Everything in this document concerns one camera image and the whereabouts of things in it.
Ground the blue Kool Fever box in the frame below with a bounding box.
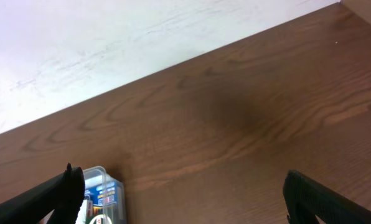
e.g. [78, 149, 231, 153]
[85, 182, 118, 207]

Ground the dark green round-logo box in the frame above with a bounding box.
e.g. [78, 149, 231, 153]
[86, 204, 118, 224]

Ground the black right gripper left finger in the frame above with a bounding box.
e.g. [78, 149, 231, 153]
[0, 164, 85, 224]

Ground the white green medicine box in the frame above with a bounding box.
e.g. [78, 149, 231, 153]
[75, 199, 93, 224]

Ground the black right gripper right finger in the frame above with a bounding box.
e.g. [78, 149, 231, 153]
[283, 170, 371, 224]

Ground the clear plastic container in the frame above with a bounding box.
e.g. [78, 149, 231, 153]
[75, 166, 127, 224]

